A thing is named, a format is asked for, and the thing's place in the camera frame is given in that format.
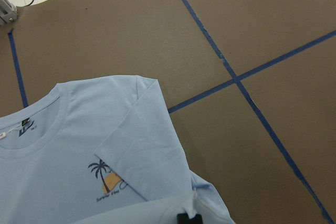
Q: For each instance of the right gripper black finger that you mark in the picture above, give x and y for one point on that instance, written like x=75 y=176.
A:
x=185 y=219

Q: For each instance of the light blue t-shirt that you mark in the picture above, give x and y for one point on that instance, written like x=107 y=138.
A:
x=102 y=150

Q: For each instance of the aluminium frame post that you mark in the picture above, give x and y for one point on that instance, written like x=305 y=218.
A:
x=8 y=12

